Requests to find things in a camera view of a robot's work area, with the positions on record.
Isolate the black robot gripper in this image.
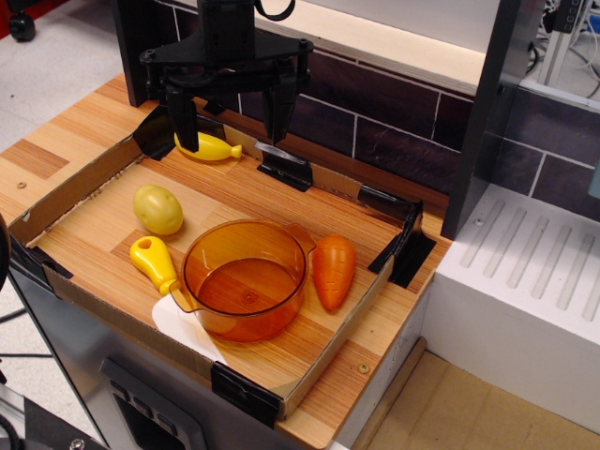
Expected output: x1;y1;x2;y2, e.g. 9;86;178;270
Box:
140;1;314;152

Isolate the orange toy carrot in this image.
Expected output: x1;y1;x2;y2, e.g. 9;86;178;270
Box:
312;234;356;311

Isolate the yellow toy banana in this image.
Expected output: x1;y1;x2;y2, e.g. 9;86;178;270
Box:
174;132;243;161

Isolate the yellow-handled white toy spatula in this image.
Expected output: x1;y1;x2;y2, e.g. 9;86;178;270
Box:
129;236;227;366

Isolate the white toy sink drainboard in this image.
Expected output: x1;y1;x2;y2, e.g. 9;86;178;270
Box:
422;185;599;431

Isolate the grey toy oven front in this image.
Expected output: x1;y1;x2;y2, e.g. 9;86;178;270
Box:
9;269;296;449

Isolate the cardboard fence with black tape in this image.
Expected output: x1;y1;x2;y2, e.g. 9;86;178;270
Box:
1;102;447;447

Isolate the yellow-green toy potato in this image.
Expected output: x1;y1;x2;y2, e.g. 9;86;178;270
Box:
133;185;184;235

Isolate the black upright post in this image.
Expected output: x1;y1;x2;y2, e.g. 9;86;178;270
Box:
442;0;545;240

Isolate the black caster wheel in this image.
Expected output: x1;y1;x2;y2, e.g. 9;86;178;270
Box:
8;10;36;42

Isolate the transparent orange plastic pot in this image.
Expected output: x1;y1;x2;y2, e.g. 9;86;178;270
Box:
172;219;316;343

